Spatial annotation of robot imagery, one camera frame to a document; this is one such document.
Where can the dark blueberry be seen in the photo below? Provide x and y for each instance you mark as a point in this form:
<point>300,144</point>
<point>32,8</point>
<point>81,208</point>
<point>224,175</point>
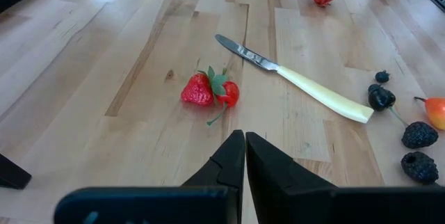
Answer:
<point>382,77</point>
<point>373,87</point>

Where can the large blackberry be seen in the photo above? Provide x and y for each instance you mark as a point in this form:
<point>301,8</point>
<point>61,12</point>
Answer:
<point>419,135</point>
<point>419,168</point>

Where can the red strawberry with leaves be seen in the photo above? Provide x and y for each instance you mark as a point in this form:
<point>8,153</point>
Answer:
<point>197,91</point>

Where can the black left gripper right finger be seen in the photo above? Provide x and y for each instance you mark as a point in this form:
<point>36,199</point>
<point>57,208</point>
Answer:
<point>271,178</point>

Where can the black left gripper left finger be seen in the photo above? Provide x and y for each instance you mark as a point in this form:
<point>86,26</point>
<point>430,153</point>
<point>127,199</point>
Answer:
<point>229,168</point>

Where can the yellow red pear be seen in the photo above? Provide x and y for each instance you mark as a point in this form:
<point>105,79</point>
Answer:
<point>436,112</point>

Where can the black metal corner piece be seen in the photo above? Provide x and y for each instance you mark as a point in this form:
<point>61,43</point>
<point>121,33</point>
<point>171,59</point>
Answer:
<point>12,175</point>

